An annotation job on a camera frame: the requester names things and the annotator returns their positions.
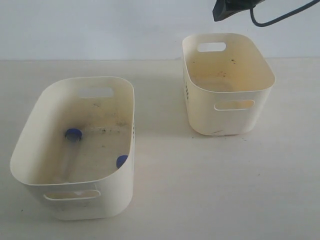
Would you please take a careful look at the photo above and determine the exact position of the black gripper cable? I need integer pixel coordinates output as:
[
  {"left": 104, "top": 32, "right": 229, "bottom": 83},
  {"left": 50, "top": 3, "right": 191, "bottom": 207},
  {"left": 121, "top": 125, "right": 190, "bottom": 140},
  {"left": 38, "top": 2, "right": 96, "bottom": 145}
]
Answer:
[{"left": 249, "top": 0, "right": 317, "bottom": 27}]

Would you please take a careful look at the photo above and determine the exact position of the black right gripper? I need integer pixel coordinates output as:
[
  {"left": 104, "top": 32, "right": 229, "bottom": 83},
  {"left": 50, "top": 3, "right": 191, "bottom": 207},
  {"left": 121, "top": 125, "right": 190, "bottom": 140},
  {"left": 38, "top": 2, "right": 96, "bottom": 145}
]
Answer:
[{"left": 212, "top": 0, "right": 264, "bottom": 22}]

